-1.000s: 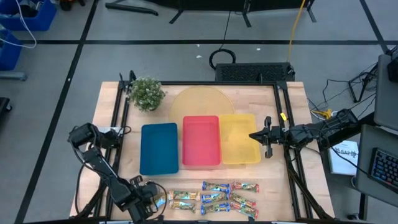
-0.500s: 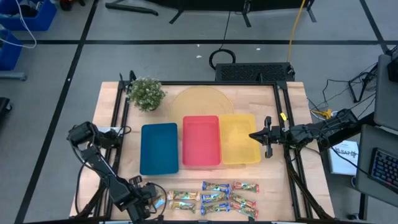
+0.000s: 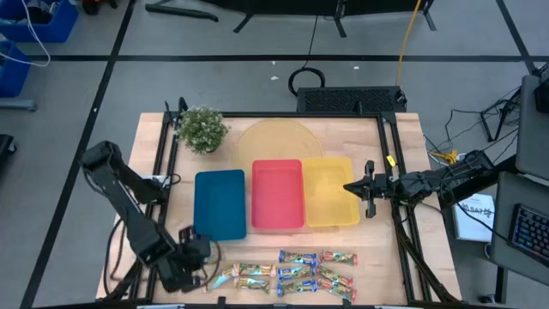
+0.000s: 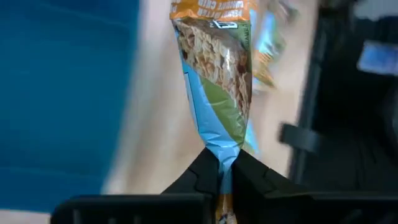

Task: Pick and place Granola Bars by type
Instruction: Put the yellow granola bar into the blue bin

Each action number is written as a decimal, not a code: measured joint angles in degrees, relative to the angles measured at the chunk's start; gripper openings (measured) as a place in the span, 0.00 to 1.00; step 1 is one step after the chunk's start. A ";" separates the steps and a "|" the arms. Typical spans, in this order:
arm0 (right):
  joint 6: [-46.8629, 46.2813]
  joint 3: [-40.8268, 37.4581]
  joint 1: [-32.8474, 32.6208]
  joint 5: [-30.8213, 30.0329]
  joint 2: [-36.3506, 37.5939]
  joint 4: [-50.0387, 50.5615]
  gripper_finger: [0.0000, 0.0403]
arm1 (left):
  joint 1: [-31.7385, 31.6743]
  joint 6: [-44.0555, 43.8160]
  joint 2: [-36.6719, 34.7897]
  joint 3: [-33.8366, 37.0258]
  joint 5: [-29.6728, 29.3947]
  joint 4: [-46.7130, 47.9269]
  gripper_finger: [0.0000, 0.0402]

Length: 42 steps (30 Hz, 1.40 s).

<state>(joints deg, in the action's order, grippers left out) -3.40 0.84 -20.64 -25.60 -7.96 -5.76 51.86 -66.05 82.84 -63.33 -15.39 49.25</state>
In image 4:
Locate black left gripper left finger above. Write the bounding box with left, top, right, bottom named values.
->
left=51, top=147, right=220, bottom=224

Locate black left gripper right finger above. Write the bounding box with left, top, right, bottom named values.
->
left=231, top=149, right=398, bottom=224

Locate small blue object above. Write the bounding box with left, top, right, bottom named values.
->
left=356, top=39, right=398, bottom=77

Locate black bracket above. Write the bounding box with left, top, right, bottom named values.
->
left=278, top=123, right=321, bottom=153

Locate orange blue granola bar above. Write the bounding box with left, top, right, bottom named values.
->
left=169, top=0, right=259, bottom=224
left=250, top=0, right=301, bottom=94

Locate blue plastic bin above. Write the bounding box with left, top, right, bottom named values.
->
left=0, top=0, right=141, bottom=214

